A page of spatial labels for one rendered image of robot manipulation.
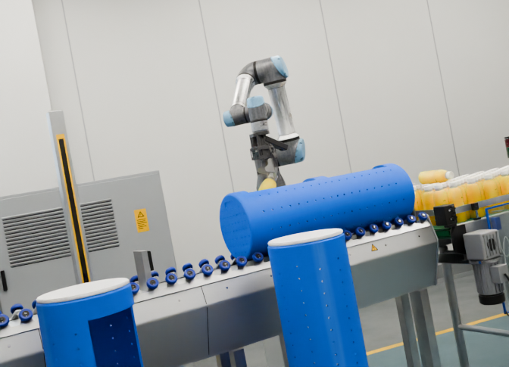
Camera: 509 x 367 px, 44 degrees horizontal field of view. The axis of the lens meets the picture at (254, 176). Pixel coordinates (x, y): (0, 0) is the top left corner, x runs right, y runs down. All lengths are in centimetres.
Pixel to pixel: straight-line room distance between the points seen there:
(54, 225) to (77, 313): 220
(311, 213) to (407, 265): 58
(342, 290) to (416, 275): 86
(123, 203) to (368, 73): 300
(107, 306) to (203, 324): 64
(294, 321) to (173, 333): 46
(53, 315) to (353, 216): 139
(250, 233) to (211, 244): 299
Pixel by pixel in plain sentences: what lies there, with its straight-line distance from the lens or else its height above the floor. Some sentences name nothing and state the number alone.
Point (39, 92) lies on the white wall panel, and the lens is 514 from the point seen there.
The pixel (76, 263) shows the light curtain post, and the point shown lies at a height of 106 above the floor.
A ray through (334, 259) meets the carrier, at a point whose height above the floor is 95.
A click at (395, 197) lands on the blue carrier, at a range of 294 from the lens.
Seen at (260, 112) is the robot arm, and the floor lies 155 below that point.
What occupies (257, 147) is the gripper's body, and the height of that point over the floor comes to 140.
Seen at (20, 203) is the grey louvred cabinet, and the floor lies 138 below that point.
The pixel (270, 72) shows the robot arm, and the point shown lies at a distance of 313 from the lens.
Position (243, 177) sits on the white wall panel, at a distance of 559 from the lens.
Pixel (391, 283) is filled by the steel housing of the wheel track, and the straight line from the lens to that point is 297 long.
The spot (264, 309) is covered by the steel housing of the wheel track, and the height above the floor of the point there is 76.
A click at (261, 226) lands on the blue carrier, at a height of 108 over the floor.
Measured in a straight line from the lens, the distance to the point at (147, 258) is 244.
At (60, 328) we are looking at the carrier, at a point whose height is 95.
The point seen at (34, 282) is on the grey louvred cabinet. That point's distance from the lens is 410.
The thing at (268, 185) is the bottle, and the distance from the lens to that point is 270.
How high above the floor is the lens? 127
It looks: level
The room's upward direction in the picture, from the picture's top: 10 degrees counter-clockwise
